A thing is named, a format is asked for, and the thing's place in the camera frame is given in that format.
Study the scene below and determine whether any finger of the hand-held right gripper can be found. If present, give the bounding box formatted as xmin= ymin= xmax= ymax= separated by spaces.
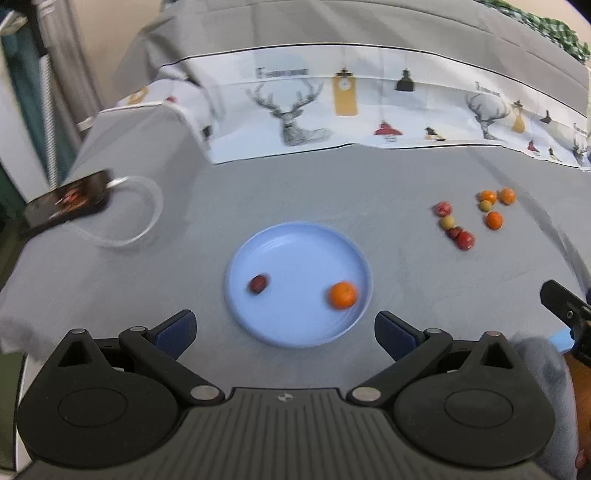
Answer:
xmin=540 ymin=280 xmax=591 ymax=360

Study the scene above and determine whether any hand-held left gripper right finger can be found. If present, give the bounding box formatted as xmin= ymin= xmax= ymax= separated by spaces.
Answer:
xmin=346 ymin=311 xmax=532 ymax=407

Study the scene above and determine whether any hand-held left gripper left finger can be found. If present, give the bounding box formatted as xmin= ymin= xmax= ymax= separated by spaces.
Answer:
xmin=44 ymin=310 xmax=225 ymax=407

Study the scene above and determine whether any light blue plate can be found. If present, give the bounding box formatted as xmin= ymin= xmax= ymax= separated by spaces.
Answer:
xmin=224 ymin=222 xmax=374 ymax=349

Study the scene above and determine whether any grey bed sheet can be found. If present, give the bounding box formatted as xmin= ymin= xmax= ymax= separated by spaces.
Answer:
xmin=0 ymin=104 xmax=591 ymax=365

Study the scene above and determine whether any black smartphone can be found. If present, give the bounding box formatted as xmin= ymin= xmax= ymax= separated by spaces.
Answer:
xmin=18 ymin=169 xmax=115 ymax=238

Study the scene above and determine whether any grey deer-print duvet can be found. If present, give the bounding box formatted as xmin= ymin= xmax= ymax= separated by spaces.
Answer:
xmin=113 ymin=0 xmax=591 ymax=174

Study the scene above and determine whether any green checkered cloth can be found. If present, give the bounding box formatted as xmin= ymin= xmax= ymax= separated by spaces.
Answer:
xmin=480 ymin=0 xmax=591 ymax=63

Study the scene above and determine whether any teal curtain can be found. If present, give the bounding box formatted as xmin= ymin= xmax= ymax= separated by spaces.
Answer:
xmin=0 ymin=28 xmax=49 ymax=199

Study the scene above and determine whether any white charging cable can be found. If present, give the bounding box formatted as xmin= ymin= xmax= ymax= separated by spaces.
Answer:
xmin=76 ymin=176 xmax=164 ymax=247

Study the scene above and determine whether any striped braided cord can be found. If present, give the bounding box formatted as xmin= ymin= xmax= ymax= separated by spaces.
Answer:
xmin=39 ymin=51 xmax=62 ymax=188

